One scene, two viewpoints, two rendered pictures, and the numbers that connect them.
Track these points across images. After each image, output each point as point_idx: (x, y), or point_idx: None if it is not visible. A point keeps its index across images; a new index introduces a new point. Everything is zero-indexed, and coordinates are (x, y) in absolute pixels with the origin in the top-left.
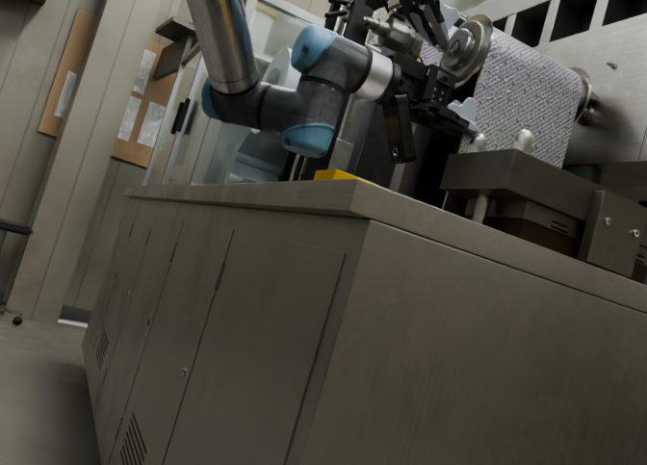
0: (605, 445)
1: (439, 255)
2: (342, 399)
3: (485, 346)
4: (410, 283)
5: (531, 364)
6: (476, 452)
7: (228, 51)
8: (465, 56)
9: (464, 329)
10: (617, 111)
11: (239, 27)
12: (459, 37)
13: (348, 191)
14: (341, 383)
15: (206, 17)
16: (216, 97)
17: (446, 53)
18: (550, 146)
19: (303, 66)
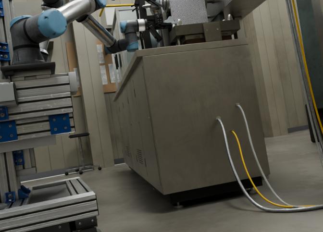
0: (228, 81)
1: (161, 56)
2: (153, 93)
3: (182, 70)
4: (157, 65)
5: (197, 70)
6: (191, 94)
7: (105, 37)
8: (165, 6)
9: (175, 69)
10: None
11: (104, 31)
12: (162, 1)
13: (135, 53)
14: (151, 90)
15: (96, 33)
16: (108, 48)
17: (162, 6)
18: (201, 16)
19: (123, 31)
